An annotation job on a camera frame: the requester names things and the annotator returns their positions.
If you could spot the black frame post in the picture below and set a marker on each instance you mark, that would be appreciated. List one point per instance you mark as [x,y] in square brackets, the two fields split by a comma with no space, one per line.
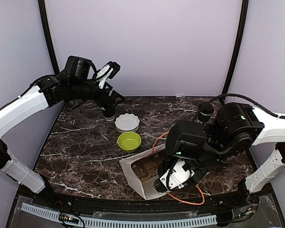
[237,45]
[47,35]

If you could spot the right black frame post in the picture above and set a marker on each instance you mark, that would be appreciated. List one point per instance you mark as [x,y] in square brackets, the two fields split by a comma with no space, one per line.
[237,45]

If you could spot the kraft paper bag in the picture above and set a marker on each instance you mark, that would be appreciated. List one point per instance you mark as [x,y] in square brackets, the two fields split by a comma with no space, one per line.
[140,171]

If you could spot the left black frame post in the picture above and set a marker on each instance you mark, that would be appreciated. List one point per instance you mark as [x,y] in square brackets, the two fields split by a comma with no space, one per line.
[47,35]

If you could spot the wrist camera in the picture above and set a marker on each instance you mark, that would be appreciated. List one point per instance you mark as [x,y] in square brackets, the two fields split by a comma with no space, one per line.
[172,174]
[107,71]

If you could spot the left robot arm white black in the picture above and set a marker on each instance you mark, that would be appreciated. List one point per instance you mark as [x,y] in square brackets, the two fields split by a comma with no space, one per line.
[79,80]

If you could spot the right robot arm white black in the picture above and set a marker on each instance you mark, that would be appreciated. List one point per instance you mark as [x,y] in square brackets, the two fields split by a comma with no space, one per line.
[194,146]

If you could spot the stack of paper cups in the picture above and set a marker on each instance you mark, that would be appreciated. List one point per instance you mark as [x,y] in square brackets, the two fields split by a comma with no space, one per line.
[109,113]

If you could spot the black paper coffee cup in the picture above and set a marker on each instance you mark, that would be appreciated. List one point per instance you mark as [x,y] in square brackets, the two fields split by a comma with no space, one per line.
[206,112]

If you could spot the white scalloped bowl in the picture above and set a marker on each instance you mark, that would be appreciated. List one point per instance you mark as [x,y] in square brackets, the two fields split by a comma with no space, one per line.
[127,123]

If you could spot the black front rail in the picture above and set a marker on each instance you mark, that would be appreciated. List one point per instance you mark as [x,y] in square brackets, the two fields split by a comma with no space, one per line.
[82,205]

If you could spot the white cable duct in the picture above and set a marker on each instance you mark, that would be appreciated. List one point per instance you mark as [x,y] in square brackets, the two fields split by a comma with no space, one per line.
[90,222]

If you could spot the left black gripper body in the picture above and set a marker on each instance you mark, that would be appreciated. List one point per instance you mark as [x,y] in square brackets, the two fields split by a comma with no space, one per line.
[100,99]

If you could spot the green bowl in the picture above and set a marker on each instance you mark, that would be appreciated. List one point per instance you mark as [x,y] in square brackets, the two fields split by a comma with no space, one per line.
[129,141]

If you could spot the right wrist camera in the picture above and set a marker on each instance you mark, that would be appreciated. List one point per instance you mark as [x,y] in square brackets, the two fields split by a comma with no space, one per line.
[172,174]

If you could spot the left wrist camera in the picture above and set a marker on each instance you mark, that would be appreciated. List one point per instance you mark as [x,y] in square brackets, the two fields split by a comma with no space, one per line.
[107,71]

